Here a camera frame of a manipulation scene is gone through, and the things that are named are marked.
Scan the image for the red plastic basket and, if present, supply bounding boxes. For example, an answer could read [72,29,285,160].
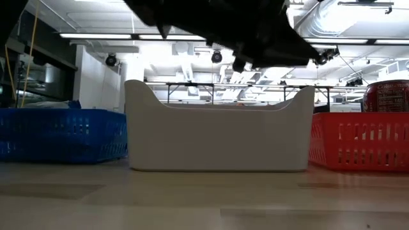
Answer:
[309,112,409,173]

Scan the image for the red soda can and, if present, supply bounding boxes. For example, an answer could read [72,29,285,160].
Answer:
[362,79,409,113]

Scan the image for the long ceiling light strip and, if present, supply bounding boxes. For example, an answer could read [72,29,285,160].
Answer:
[59,31,409,45]

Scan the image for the blue plastic basket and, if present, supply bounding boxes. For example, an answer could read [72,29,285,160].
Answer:
[0,107,128,164]

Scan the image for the black ceiling spotlight cluster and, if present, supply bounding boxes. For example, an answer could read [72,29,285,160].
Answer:
[313,47,340,66]

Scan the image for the silver ceiling air duct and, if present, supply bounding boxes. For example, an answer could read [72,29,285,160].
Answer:
[295,0,355,38]

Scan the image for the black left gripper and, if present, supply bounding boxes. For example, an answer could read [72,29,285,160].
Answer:
[124,0,321,73]

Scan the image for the white plastic tray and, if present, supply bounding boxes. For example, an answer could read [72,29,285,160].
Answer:
[124,79,316,173]

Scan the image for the black folding table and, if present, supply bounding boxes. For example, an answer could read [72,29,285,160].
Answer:
[283,84,332,105]
[166,82,215,105]

